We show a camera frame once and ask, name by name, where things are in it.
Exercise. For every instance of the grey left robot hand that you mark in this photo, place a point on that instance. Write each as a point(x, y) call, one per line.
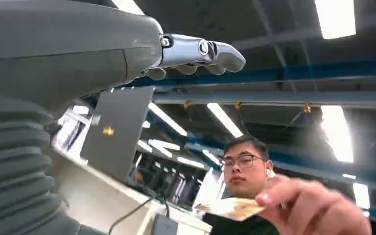
point(61, 55)

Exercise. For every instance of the person's hand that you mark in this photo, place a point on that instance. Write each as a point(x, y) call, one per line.
point(308, 207)

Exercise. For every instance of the printed card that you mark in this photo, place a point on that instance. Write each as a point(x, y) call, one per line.
point(230, 207)

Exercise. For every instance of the white earbud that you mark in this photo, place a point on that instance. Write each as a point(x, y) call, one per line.
point(267, 172)

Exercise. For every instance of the person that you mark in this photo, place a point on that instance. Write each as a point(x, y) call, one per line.
point(243, 176)

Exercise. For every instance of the eyeglasses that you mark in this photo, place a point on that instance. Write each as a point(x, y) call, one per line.
point(241, 161)

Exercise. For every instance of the grey laptop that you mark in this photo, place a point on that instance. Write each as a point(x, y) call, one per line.
point(116, 133)

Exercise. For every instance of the ribbed grey left arm sleeve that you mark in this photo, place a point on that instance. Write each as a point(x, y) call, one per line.
point(13, 168)

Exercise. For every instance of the dark box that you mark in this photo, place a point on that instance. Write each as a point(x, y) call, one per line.
point(163, 225)

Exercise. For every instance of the white desk partition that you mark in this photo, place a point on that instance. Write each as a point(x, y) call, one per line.
point(110, 198)

